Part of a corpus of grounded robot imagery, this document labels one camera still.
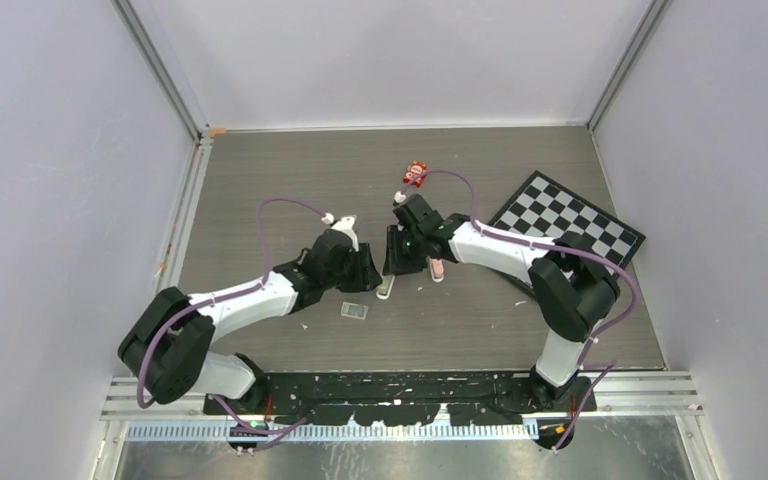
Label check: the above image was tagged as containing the cream beige stapler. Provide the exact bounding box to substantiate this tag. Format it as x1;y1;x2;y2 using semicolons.
376;275;395;300

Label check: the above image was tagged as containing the pink white stapler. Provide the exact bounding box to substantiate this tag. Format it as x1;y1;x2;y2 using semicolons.
428;258;445;283

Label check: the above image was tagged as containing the silver staple box tray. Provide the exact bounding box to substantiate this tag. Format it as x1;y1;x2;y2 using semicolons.
340;302;369;320

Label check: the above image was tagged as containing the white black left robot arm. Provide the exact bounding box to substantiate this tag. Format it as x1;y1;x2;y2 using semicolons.
117;228;381;414

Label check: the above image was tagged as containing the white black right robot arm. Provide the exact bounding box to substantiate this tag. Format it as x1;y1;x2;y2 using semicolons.
384;193;620;411

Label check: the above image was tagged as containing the red toy car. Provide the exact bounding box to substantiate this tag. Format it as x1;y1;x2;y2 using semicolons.
402;161;427;188

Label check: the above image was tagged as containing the black white chessboard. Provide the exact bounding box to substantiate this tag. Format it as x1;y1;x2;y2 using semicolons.
489;171;646;268

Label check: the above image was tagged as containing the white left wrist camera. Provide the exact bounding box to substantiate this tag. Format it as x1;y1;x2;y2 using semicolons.
321;212;359;251

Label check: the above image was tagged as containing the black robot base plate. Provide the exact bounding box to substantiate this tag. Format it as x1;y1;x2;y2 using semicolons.
204;369;597;426

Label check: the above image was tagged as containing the aluminium slotted rail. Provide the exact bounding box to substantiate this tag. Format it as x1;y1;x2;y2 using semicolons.
125;419;539;442

